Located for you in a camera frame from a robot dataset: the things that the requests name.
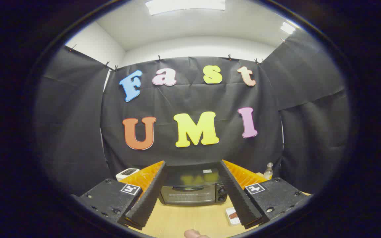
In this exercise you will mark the white rectangular tray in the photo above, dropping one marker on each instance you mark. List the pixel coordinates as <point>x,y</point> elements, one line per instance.
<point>229,221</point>

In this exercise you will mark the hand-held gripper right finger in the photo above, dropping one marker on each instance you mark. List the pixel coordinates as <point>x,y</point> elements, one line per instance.
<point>238,195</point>

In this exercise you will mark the red-brown meat piece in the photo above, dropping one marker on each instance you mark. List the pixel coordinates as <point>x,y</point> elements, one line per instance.
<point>233,215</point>

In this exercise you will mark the small ceiling light panel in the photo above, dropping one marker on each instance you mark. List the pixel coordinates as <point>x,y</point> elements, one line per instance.
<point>287,28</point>

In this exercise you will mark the black toaster oven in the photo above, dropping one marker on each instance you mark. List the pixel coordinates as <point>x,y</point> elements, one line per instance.
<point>190,195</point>

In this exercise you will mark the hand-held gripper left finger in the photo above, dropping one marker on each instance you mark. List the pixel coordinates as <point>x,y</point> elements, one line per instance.
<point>149,195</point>

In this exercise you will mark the black backdrop cloth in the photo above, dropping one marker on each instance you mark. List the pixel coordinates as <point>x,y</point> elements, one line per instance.
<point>193,97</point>

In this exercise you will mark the white bread toaster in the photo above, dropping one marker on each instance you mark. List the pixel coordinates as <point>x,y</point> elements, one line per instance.
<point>127,173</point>

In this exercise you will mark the large ceiling light panel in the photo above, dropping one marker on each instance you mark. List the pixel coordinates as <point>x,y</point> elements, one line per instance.
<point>185,6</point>

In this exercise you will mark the clear bottle yellow label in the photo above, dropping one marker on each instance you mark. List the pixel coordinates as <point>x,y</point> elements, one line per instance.
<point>269,172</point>

